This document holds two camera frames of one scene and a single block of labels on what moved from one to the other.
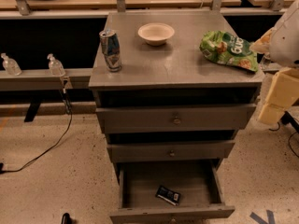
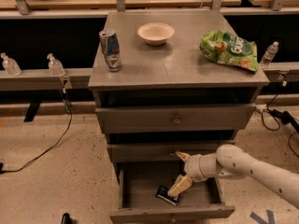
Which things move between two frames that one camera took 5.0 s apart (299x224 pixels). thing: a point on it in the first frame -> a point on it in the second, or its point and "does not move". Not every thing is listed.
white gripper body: x=286 y=46 -> x=192 y=166
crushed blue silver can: x=109 y=46 does not move
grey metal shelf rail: x=42 y=79 does not move
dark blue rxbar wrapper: x=171 y=197 does not move
